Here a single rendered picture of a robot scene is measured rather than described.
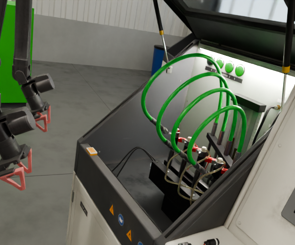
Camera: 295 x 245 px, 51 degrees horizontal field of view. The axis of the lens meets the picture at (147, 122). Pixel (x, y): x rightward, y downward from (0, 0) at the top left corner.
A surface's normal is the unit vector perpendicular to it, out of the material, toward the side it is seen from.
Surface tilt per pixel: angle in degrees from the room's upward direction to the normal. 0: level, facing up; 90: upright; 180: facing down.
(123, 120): 90
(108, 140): 90
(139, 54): 90
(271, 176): 76
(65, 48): 90
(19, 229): 0
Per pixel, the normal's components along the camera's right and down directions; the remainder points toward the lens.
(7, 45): 0.51, 0.39
